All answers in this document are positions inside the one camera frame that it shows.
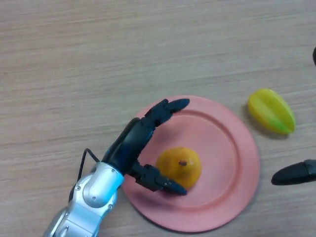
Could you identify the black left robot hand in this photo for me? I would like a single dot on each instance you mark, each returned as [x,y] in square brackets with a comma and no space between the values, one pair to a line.
[126,148]

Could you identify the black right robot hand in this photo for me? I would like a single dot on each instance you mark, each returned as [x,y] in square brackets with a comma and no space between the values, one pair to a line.
[293,174]

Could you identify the yellow-green starfruit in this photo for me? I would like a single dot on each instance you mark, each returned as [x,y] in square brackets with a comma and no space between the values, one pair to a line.
[271,112]

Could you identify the pink round plate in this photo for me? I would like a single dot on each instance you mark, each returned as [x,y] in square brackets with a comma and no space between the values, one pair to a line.
[222,160]

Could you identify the yellow pear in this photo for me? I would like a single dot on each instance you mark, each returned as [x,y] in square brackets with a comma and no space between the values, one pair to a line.
[188,174]

